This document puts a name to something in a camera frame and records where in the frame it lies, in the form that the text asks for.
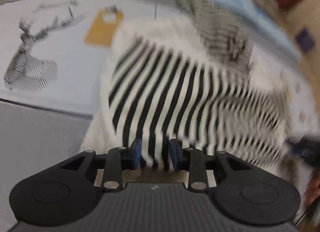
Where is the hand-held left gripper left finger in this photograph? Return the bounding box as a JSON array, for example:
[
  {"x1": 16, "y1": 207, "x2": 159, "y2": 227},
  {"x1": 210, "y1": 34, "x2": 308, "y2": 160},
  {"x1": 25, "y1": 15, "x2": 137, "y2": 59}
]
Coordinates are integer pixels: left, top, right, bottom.
[{"x1": 60, "y1": 138, "x2": 142, "y2": 193}]

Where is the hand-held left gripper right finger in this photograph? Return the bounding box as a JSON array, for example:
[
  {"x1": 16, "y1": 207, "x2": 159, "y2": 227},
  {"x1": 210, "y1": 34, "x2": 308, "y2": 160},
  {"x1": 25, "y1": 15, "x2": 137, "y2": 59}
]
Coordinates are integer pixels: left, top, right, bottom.
[{"x1": 169, "y1": 138, "x2": 253, "y2": 193}]

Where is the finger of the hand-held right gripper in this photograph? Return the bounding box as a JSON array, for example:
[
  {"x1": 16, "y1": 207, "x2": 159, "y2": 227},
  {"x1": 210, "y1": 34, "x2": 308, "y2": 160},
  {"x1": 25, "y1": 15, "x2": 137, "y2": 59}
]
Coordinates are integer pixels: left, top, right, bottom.
[{"x1": 285, "y1": 135, "x2": 320, "y2": 169}]

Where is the black white striped shirt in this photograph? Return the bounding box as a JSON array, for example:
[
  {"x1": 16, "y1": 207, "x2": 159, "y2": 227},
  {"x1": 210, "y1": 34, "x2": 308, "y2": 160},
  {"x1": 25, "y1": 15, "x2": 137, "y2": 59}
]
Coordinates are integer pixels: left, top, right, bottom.
[{"x1": 82, "y1": 19, "x2": 297, "y2": 181}]

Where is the person's right hand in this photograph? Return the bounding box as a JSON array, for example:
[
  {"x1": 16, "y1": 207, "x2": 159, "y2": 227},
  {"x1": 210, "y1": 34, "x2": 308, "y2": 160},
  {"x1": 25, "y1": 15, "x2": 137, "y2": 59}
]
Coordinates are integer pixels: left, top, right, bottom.
[{"x1": 305, "y1": 169, "x2": 320, "y2": 207}]

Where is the grey bed cover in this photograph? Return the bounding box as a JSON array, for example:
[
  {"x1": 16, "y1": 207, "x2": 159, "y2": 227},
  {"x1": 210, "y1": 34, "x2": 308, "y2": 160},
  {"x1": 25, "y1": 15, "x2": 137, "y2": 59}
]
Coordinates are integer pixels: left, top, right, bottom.
[{"x1": 0, "y1": 98, "x2": 93, "y2": 225}]

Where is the dark purple box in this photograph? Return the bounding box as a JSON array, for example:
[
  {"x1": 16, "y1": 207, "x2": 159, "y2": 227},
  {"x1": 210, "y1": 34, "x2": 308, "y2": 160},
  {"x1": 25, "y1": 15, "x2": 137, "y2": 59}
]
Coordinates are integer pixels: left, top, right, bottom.
[{"x1": 295, "y1": 29, "x2": 316, "y2": 52}]

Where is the printed light bedsheet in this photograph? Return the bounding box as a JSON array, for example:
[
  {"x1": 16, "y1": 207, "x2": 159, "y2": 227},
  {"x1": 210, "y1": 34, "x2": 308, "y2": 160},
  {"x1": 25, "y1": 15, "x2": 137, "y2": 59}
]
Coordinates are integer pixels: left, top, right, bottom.
[{"x1": 0, "y1": 0, "x2": 318, "y2": 197}]

